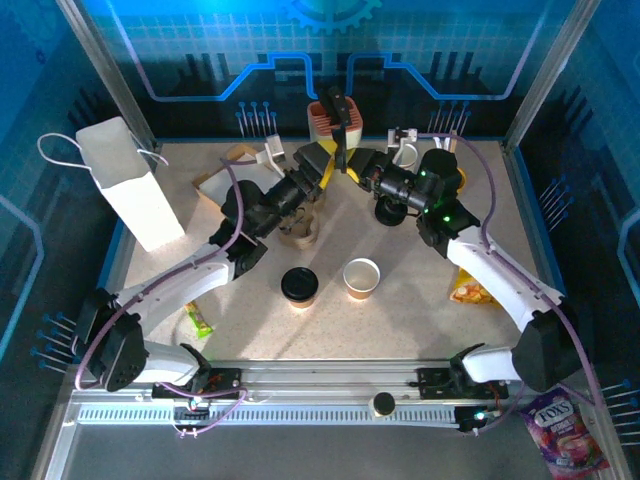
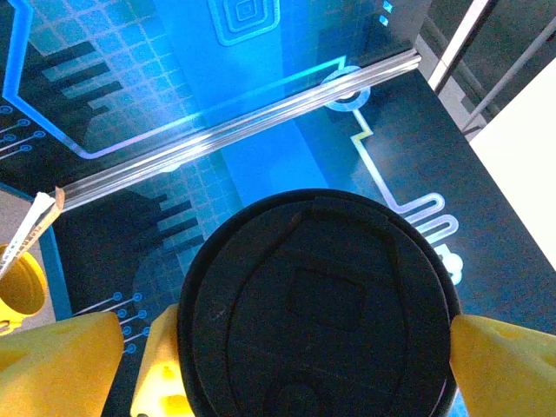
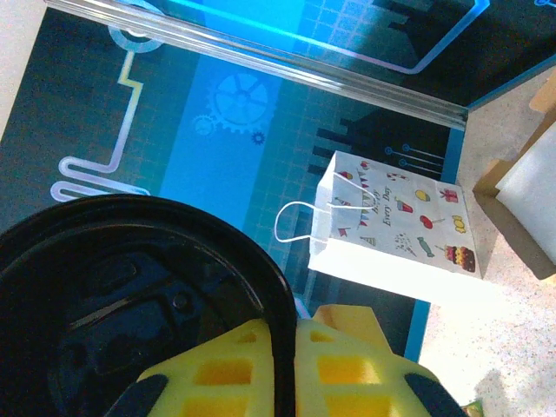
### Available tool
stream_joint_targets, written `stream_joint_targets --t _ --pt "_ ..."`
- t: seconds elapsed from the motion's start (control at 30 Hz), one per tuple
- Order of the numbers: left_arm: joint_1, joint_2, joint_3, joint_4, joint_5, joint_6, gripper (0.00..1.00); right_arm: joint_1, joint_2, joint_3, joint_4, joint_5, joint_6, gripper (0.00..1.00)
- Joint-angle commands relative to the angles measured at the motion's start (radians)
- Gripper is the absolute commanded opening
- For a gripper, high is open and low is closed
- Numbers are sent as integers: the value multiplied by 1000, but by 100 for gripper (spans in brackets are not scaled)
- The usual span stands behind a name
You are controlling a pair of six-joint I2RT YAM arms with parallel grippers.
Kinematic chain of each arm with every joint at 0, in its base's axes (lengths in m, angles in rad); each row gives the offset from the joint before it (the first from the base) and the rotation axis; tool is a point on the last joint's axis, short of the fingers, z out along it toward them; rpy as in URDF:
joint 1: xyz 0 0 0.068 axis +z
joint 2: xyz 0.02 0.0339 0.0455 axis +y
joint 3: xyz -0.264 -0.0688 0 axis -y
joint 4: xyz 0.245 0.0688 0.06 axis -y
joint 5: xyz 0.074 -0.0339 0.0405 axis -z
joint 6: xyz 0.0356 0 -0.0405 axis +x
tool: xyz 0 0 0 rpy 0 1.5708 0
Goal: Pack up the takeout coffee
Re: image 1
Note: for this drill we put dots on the aluminium frame base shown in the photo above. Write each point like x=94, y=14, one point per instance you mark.
x=325, y=372

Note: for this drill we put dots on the black round knob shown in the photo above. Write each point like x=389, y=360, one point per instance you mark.
x=382, y=404

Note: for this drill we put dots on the left aluminium frame post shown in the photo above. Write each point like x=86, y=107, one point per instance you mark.
x=110, y=75

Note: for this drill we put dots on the brown paper coffee cup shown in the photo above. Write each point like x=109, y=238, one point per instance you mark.
x=300, y=302
x=361, y=277

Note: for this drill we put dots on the white paper carry bag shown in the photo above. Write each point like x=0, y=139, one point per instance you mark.
x=130, y=185

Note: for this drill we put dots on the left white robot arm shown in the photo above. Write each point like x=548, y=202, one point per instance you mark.
x=180, y=287

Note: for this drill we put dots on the yellow utensil holder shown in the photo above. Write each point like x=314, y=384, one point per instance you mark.
x=460, y=179

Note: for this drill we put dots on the brown cardboard napkin box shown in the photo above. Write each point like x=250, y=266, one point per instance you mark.
x=240, y=150

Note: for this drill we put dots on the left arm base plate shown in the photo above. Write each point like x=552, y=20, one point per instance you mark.
x=227, y=380

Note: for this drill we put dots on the wooden stir stick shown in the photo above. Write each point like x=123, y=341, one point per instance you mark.
x=454, y=141

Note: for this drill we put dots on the white stir stick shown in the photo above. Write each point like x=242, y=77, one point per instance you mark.
x=438, y=141
x=445, y=142

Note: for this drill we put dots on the stack of black lids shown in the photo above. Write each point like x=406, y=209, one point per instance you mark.
x=387, y=215

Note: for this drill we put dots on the purple candy bag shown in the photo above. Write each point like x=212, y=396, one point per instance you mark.
x=562, y=435

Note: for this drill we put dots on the beige knife block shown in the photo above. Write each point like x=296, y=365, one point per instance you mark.
x=320, y=125

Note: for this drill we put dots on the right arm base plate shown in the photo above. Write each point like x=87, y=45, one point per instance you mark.
x=432, y=382

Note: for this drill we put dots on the green snack bar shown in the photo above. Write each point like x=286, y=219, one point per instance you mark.
x=197, y=320

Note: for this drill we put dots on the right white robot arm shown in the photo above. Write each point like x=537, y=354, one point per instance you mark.
x=500, y=275

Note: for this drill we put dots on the white napkin stack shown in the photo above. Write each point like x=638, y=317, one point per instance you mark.
x=217, y=184

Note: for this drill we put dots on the right aluminium frame post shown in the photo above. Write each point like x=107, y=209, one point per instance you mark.
x=547, y=75

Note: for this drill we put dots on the aluminium frame post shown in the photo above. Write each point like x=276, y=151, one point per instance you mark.
x=110, y=75
x=547, y=75

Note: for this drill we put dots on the yellow chips packet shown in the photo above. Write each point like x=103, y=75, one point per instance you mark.
x=472, y=292

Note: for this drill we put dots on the stack of paper cups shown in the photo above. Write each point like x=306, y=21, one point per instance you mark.
x=407, y=157

